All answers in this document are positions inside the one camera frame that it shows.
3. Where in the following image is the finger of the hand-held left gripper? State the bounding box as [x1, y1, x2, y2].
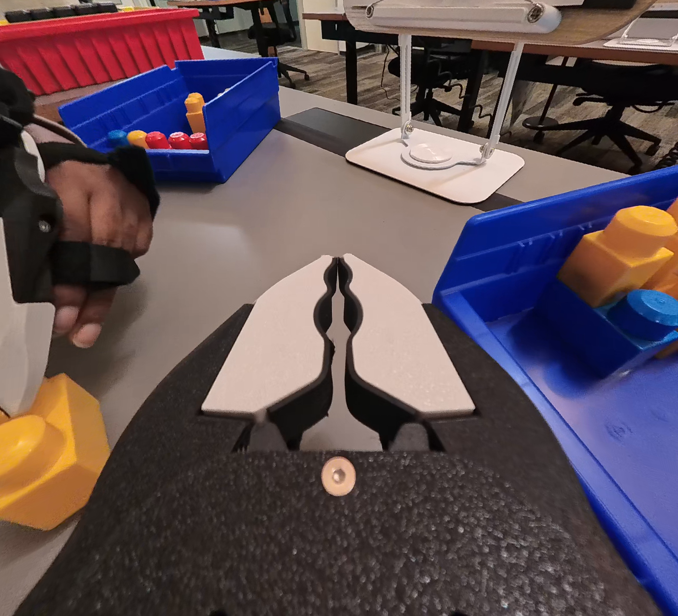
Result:
[0, 219, 56, 416]

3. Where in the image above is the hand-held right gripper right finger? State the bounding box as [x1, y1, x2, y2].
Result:
[339, 254, 477, 451]

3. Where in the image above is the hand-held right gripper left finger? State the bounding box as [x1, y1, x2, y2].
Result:
[201, 255, 339, 451]

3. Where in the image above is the yellow two-stud mega block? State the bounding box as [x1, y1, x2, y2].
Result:
[0, 373, 112, 531]

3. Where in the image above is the pile of assorted mega blocks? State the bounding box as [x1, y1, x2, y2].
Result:
[106, 93, 210, 152]

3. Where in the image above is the blue plastic storage bin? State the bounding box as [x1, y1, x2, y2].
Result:
[433, 166, 678, 611]
[58, 57, 281, 184]

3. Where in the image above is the blue two-stud mega block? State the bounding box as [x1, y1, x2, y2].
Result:
[535, 279, 678, 379]

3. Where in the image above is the person's left hand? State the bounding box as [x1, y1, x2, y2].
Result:
[45, 160, 155, 349]

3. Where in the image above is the white-base clear sign stand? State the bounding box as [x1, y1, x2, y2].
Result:
[604, 17, 678, 50]
[345, 0, 562, 205]

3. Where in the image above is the red ridged plastic tote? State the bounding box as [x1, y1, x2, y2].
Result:
[0, 8, 204, 96]

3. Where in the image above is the black office chair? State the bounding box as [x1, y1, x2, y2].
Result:
[387, 38, 488, 126]
[522, 65, 678, 172]
[248, 0, 310, 89]

